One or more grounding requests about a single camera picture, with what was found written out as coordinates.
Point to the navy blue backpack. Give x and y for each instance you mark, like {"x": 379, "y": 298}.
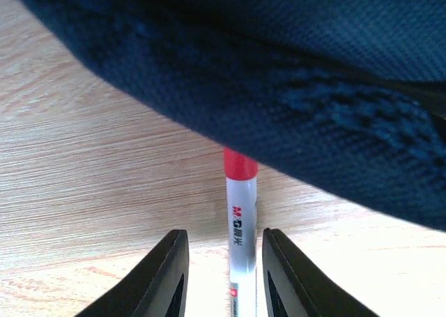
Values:
{"x": 346, "y": 95}

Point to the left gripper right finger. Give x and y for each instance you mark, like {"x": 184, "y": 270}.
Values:
{"x": 295, "y": 286}

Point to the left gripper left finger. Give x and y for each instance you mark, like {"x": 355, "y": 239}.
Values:
{"x": 155, "y": 287}

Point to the red cap marker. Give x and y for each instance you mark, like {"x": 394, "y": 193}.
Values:
{"x": 241, "y": 196}

